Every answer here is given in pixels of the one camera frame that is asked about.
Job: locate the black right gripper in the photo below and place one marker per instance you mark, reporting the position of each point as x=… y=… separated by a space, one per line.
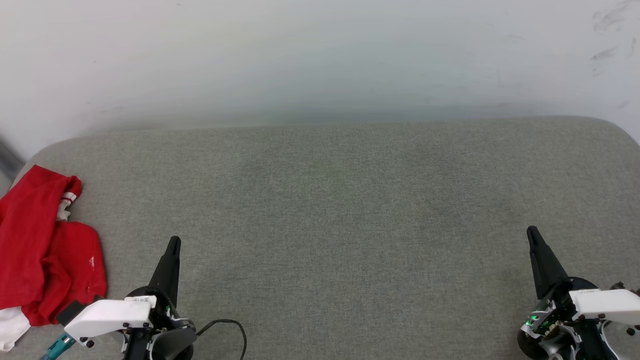
x=557 y=305

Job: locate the black left wrist camera module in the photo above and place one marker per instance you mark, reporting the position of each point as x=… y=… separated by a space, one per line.
x=70 y=312

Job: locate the red and white basketball jersey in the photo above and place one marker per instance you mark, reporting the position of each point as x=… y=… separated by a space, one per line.
x=30 y=240

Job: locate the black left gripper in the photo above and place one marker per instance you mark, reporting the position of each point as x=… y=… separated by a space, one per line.
x=172 y=345

